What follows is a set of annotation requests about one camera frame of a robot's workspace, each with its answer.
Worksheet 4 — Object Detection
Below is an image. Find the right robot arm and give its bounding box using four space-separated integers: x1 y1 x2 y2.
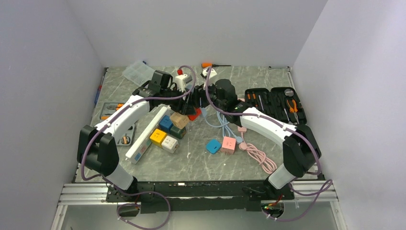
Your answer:
191 79 321 199

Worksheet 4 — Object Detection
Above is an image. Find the grey tool tray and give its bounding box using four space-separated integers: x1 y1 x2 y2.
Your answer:
100 102 137 147

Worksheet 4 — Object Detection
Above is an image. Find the pink power strip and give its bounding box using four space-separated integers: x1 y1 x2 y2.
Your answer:
237 126 277 174

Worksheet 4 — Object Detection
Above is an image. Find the light blue plug adapter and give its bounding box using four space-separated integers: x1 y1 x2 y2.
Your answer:
205 139 222 154

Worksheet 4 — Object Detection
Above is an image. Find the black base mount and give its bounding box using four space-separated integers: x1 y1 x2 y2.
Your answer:
106 180 294 214

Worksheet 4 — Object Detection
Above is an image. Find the blue cube socket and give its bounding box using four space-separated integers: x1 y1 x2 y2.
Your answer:
159 115 173 133

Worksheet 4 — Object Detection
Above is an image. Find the pink cube socket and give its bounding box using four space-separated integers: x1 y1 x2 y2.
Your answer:
220 137 237 155

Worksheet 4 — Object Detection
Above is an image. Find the orange handled screwdriver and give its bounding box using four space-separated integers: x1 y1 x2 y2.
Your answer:
201 63 231 69

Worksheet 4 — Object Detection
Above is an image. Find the yellow cube socket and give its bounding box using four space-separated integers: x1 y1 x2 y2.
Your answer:
149 128 168 148

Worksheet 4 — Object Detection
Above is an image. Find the light blue power strip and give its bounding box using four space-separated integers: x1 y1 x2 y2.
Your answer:
200 108 243 144

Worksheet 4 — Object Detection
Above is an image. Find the red cube socket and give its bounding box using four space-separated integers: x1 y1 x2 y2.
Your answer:
187 108 202 121

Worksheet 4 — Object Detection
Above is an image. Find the black tool case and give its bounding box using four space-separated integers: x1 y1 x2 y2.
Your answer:
244 87 307 125

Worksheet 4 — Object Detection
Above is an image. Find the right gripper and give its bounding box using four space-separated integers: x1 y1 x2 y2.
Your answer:
192 79 226 111

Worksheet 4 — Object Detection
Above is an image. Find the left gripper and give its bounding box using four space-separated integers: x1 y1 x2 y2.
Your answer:
160 85 197 115

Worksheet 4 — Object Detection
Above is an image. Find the clear plastic organizer box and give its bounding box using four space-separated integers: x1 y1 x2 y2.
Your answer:
122 61 155 86

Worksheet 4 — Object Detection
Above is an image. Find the beige cube socket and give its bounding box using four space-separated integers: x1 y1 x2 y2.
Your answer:
169 112 190 129

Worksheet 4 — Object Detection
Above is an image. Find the white power strip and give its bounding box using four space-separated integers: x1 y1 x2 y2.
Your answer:
125 105 170 164

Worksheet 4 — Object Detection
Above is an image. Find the blue red pen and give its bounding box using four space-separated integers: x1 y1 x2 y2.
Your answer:
94 76 104 105

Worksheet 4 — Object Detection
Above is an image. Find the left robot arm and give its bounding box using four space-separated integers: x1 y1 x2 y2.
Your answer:
77 70 193 201

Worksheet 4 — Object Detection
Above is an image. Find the white cube socket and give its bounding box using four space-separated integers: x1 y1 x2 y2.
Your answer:
161 136 179 154

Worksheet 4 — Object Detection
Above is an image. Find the dark green cube socket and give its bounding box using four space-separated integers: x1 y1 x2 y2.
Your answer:
169 126 187 139

